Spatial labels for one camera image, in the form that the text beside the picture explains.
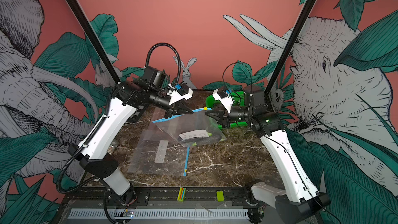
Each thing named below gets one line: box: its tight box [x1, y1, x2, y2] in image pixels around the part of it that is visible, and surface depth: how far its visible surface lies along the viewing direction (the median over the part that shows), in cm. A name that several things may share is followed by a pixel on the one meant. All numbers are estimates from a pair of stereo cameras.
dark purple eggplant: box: [177, 132, 225, 146], surface depth 79 cm
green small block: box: [216, 190, 225, 202], surface depth 76 cm
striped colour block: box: [176, 187, 187, 203], surface depth 74 cm
